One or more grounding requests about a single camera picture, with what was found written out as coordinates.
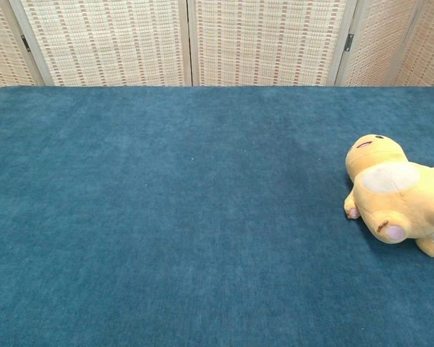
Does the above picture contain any blue velvet table cover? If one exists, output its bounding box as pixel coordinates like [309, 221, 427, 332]
[0, 85, 434, 347]

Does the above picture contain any yellow plush toy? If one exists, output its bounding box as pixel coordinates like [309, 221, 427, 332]
[343, 133, 434, 268]

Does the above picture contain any woven bamboo screen panel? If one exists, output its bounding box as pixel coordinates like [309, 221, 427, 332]
[0, 0, 44, 94]
[187, 0, 359, 87]
[9, 0, 193, 87]
[393, 0, 434, 87]
[333, 0, 426, 87]

